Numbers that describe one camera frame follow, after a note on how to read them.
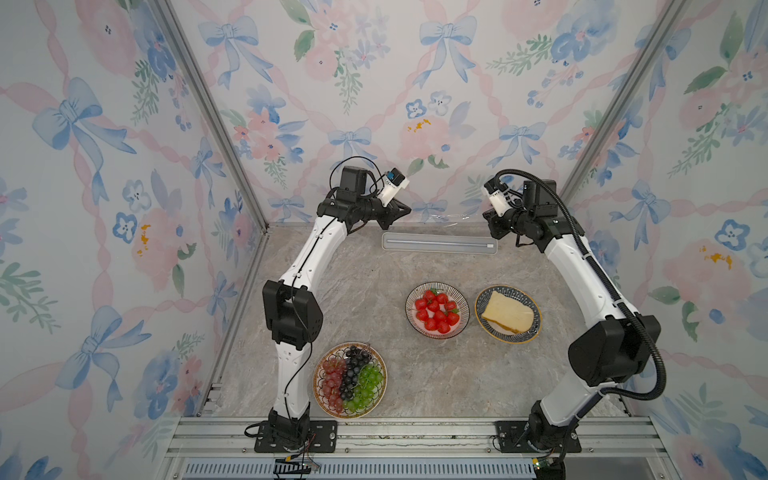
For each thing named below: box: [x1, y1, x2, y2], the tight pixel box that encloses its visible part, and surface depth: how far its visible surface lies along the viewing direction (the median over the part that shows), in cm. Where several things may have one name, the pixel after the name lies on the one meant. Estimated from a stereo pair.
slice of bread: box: [481, 290, 535, 334], surface depth 94 cm
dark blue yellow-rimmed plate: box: [474, 285, 542, 344], surface depth 94 cm
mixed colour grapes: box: [321, 345, 384, 413], surface depth 81 cm
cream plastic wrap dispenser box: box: [381, 232, 499, 255], surface depth 92 cm
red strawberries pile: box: [415, 288, 460, 334], surface depth 96 cm
